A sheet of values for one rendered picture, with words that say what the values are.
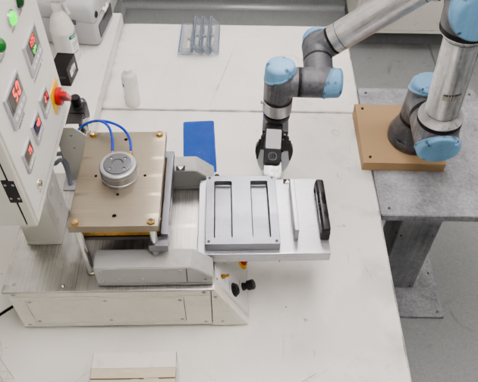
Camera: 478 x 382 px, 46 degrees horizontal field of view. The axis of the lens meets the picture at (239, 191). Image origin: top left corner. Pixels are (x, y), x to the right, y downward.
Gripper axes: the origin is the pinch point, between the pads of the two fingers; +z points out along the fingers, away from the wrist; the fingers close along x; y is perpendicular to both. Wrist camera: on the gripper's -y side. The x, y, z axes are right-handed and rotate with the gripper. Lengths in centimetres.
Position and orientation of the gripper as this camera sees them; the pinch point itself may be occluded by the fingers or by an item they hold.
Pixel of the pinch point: (272, 168)
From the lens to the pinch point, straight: 163.3
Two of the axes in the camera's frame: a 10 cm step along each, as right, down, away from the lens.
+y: 0.6, -7.6, 6.5
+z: -0.1, 6.5, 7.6
